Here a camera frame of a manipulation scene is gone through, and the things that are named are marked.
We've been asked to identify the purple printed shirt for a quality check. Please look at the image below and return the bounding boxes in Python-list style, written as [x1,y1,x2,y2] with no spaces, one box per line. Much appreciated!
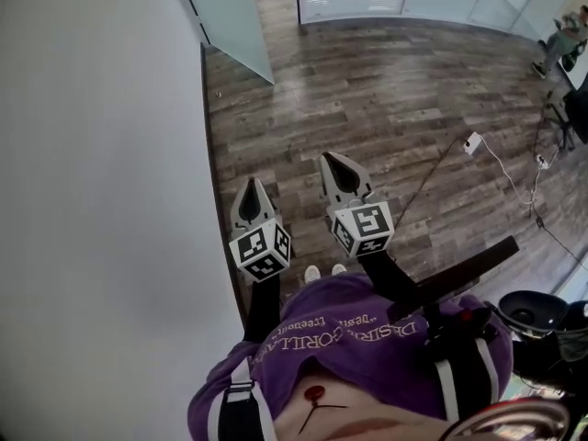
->
[187,273,514,441]

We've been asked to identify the black harness shoulder strap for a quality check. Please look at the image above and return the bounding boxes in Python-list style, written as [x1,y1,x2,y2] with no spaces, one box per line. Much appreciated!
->
[422,305,500,423]
[209,360,277,441]

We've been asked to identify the red pendant necklace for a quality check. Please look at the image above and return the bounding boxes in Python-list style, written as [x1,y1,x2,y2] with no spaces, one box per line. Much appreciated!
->
[298,385,349,435]

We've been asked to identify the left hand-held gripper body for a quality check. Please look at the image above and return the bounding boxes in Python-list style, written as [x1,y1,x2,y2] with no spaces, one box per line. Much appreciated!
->
[228,216,292,284]

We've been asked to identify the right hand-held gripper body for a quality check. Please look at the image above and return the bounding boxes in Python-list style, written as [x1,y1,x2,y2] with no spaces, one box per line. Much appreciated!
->
[325,189,395,259]

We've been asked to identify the black round device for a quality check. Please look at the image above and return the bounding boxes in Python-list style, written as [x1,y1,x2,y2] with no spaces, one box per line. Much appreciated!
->
[498,290,588,385]

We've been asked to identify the person's face and neck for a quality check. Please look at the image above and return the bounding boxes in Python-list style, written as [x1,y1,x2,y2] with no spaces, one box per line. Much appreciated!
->
[275,372,460,441]

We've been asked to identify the thin black power cable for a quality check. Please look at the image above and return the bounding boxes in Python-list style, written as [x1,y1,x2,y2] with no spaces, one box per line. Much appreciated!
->
[393,138,466,230]

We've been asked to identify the person's right forearm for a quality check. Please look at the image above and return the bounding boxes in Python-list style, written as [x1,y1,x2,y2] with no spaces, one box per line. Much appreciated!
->
[362,250,437,321]

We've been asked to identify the person's left forearm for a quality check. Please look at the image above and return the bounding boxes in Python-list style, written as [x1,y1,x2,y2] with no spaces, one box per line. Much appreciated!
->
[243,273,282,343]

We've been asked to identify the frosted glass door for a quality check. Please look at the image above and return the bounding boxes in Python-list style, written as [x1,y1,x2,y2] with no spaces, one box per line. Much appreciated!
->
[176,0,276,85]

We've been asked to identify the black floor cables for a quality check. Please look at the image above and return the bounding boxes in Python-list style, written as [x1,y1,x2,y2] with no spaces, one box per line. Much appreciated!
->
[527,89,588,268]

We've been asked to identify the white power cable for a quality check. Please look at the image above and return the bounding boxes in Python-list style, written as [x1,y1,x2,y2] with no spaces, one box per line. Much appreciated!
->
[477,138,538,207]

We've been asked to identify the black chair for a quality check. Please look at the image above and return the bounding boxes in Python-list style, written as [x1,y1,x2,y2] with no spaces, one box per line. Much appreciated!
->
[546,87,588,152]

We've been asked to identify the person's eyeglasses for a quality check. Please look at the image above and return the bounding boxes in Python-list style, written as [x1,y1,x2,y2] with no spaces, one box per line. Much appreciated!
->
[440,397,573,441]

